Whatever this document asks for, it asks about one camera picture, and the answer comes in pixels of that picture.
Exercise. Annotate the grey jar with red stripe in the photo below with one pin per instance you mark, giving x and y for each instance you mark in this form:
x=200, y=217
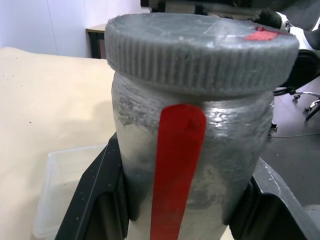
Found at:
x=220, y=155

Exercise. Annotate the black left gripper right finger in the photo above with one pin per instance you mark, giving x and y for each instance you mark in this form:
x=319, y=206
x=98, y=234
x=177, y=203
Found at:
x=270, y=200

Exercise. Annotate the wooden desk with dark frame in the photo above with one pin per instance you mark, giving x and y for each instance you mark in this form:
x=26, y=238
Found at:
x=96, y=42

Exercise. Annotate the clear plastic box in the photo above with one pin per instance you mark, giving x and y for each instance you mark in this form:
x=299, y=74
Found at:
x=57, y=185

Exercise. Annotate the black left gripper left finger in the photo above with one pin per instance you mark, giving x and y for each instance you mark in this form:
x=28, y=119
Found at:
x=97, y=200

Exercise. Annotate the black office chair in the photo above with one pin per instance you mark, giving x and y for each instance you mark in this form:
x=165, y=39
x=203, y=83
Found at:
x=303, y=75

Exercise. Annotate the grey ribbed jar lid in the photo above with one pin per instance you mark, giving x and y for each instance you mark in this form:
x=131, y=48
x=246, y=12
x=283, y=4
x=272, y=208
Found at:
x=200, y=62

